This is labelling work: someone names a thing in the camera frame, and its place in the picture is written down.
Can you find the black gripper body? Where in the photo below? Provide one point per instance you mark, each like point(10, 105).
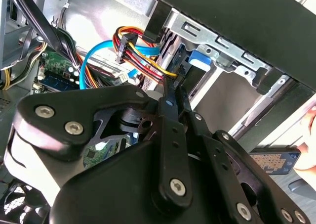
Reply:
point(111, 189)

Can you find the person hand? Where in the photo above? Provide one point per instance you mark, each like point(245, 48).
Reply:
point(309, 157)

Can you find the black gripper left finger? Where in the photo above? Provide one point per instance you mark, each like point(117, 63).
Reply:
point(61, 105)

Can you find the hard disk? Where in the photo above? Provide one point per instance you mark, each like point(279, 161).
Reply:
point(200, 59)

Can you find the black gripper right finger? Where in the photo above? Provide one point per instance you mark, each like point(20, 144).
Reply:
point(219, 157)

